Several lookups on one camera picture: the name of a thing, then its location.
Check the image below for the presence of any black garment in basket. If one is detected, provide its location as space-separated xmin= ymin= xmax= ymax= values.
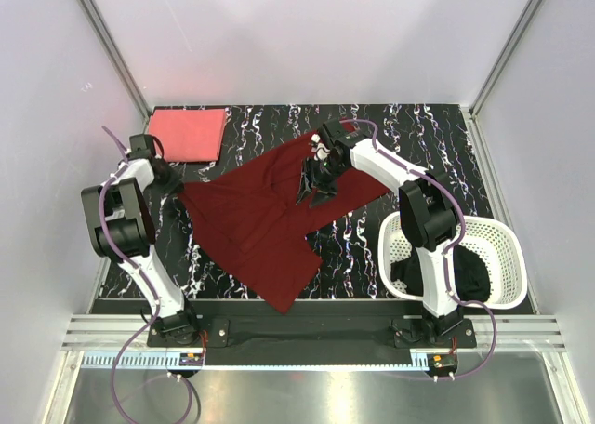
xmin=390 ymin=245 xmax=491 ymax=302

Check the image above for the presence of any purple cable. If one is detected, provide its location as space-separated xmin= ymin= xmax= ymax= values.
xmin=99 ymin=125 xmax=201 ymax=423
xmin=338 ymin=119 xmax=498 ymax=379

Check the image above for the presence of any dark red t shirt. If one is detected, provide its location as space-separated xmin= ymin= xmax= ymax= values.
xmin=178 ymin=133 xmax=388 ymax=313

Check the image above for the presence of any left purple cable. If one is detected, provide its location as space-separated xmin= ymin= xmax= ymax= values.
xmin=99 ymin=125 xmax=201 ymax=423

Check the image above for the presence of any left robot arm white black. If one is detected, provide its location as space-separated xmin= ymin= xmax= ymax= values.
xmin=81 ymin=134 xmax=201 ymax=346

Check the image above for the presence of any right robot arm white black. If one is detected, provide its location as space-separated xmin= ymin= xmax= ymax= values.
xmin=297 ymin=120 xmax=465 ymax=347

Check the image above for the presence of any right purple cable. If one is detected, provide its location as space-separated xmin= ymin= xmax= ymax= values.
xmin=338 ymin=119 xmax=498 ymax=379

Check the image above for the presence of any white plastic laundry basket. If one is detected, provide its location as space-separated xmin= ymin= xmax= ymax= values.
xmin=377 ymin=212 xmax=528 ymax=311

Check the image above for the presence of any folded pink t shirt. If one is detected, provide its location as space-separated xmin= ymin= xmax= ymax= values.
xmin=148 ymin=109 xmax=227 ymax=163

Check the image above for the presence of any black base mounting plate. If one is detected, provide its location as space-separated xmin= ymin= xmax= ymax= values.
xmin=139 ymin=298 xmax=480 ymax=367

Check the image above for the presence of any white slotted cable duct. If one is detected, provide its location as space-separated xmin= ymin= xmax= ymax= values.
xmin=82 ymin=351 xmax=430 ymax=373

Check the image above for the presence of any left aluminium frame post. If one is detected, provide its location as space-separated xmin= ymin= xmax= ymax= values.
xmin=76 ymin=0 xmax=152 ymax=126

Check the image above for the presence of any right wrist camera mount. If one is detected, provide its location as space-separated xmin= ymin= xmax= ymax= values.
xmin=311 ymin=119 xmax=354 ymax=161

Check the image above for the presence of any right aluminium frame post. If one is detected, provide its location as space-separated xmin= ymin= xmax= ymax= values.
xmin=469 ymin=0 xmax=559 ymax=118

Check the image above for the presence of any aluminium frame post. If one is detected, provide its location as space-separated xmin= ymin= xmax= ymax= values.
xmin=76 ymin=0 xmax=152 ymax=126
xmin=469 ymin=0 xmax=559 ymax=118

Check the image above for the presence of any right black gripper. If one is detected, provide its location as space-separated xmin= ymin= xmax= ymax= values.
xmin=296 ymin=156 xmax=349 ymax=209

